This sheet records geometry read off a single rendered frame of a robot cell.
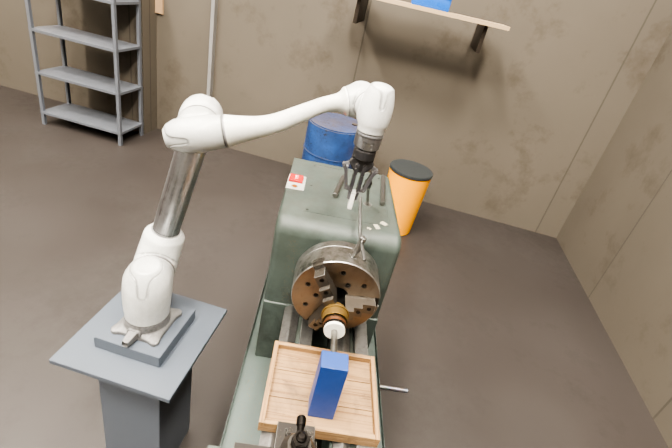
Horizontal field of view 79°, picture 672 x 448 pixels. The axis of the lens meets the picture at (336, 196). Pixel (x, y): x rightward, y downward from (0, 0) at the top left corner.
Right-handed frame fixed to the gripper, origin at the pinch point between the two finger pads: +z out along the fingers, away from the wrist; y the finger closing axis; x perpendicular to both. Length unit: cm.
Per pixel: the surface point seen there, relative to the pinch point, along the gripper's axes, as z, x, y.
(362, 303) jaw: 27.2, -21.8, 10.2
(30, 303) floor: 141, 53, -163
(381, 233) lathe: 12.5, 1.4, 14.6
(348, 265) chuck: 15.1, -18.3, 2.4
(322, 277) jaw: 18.9, -22.2, -5.5
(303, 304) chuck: 36.1, -17.9, -9.1
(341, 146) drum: 66, 222, 9
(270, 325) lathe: 65, -3, -19
